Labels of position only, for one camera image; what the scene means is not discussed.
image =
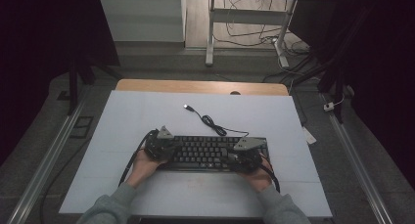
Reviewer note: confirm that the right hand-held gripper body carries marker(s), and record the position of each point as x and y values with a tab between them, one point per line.
248	158

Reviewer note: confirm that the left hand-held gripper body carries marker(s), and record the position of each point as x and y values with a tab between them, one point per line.
158	147

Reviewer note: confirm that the black computer keyboard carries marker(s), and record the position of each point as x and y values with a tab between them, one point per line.
202	149

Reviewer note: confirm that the person's right hand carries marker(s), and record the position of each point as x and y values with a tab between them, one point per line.
259	180

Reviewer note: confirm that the person's left hand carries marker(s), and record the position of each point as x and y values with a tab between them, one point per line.
143	170

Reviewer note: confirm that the wooden table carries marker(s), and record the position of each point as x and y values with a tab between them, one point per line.
195	86

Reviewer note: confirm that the white paper tag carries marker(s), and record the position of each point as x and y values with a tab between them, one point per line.
309	136

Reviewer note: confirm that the black metal stand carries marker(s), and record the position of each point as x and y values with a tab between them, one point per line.
336	77
73	83

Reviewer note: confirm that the white cabinet panel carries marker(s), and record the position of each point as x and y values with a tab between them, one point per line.
143	18

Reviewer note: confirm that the dark curtain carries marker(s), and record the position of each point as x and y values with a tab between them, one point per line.
385	70
36	38

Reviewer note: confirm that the black rectangular frame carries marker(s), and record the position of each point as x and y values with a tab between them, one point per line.
75	127

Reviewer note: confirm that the aluminium rail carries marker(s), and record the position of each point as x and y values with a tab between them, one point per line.
359	165
45	162

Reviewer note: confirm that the white metal desk frame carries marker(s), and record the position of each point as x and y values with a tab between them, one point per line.
248	17

